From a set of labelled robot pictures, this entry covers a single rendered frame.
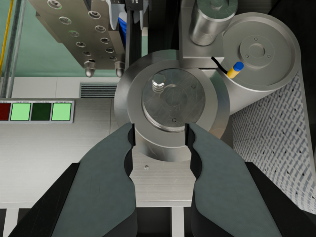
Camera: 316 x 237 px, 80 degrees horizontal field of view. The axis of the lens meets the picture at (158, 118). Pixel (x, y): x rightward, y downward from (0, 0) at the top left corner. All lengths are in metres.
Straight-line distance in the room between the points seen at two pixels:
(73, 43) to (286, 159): 0.52
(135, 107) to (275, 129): 0.24
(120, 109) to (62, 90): 3.17
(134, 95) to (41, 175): 0.46
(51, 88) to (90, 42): 2.96
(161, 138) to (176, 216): 0.39
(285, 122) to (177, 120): 0.19
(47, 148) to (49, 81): 2.94
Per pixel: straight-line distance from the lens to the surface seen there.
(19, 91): 3.72
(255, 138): 0.42
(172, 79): 0.23
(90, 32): 0.52
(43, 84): 3.58
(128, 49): 0.29
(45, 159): 0.65
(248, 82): 0.29
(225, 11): 0.21
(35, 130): 0.67
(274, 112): 0.37
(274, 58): 0.32
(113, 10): 0.30
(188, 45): 0.24
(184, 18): 0.26
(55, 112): 0.64
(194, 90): 0.23
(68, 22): 0.51
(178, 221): 0.60
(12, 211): 0.71
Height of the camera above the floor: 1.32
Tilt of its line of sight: 11 degrees down
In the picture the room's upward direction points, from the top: 180 degrees clockwise
